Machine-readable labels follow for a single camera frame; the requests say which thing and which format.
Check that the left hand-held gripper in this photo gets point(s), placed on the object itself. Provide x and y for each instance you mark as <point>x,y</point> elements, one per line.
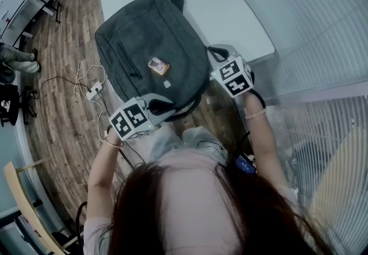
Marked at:
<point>130,118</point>

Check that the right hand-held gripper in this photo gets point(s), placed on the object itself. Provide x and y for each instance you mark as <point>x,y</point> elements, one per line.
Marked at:
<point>234,76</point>

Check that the dark grey backpack bag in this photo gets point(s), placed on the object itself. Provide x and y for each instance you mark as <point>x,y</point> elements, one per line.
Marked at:
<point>149,35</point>

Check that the person's right forearm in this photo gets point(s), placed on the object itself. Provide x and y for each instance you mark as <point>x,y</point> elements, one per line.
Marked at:
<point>263,138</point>

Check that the person's left forearm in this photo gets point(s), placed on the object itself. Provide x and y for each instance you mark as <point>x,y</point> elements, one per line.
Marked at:
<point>100,167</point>

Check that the white power strip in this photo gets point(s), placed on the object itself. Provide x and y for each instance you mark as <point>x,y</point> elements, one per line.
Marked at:
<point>95,90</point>

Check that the orange rimmed picture badge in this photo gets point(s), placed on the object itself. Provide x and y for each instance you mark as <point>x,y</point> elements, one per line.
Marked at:
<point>158,65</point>

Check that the person's light grey trousers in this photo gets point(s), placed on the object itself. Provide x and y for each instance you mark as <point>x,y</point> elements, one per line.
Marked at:
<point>198,141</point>

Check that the white window blinds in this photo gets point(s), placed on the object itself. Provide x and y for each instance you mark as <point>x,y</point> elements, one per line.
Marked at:
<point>316,46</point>

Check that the blue electronic box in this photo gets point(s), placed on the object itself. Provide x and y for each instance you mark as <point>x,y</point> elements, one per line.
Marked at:
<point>245,165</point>

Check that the person's pink shirt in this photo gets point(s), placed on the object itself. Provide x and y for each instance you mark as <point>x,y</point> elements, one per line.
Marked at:
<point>189,205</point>

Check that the black office chair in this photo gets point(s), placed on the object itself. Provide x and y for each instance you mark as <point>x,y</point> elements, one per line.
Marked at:
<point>10,102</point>

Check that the wooden chair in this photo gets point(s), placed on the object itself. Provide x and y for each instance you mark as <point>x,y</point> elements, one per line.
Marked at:
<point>26,205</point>

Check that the whiteboard on black stand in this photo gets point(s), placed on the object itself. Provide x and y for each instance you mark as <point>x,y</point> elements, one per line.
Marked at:
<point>17,0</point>

